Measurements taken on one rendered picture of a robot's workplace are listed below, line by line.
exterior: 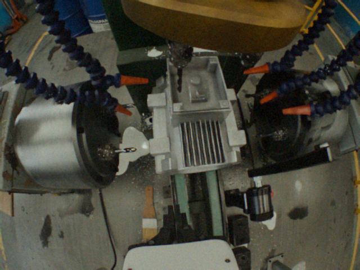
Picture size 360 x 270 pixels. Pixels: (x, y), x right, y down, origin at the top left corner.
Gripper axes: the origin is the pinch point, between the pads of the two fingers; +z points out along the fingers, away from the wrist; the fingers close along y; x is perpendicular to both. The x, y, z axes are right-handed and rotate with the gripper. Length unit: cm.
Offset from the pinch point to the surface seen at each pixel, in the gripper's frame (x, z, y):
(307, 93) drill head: 15.0, 8.8, 28.5
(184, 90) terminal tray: 16.1, 15.2, 4.1
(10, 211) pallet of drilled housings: -72, 76, -188
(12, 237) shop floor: -113, 70, -215
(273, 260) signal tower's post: -47, 14, 35
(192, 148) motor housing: 6.2, 10.7, 4.1
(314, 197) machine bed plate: -30, 25, 60
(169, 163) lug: 3.8, 10.7, -0.1
